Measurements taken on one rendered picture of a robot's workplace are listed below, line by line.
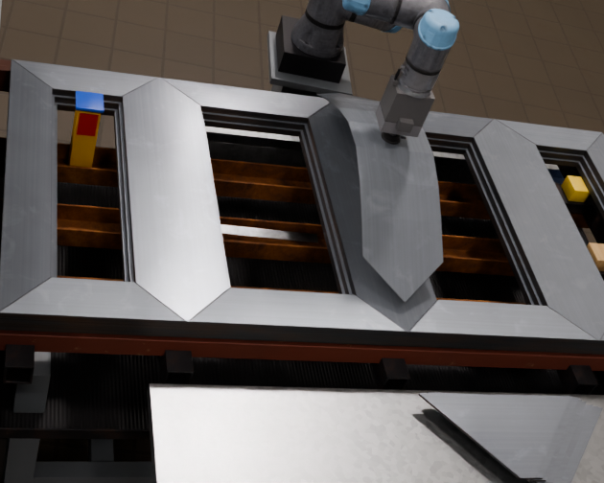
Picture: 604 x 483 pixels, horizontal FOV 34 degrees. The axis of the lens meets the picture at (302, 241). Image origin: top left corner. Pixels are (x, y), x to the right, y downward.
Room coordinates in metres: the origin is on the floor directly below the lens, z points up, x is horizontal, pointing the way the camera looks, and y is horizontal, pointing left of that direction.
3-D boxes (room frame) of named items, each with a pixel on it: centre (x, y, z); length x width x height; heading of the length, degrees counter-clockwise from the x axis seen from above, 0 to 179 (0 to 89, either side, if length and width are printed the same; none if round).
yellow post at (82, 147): (1.66, 0.54, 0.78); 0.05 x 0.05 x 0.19; 25
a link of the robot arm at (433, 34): (1.74, -0.09, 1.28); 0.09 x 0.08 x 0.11; 11
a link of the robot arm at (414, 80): (1.73, -0.09, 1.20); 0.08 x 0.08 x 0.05
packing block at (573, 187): (2.17, -0.62, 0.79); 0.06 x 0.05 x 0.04; 25
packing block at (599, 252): (1.93, -0.69, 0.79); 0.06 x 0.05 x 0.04; 25
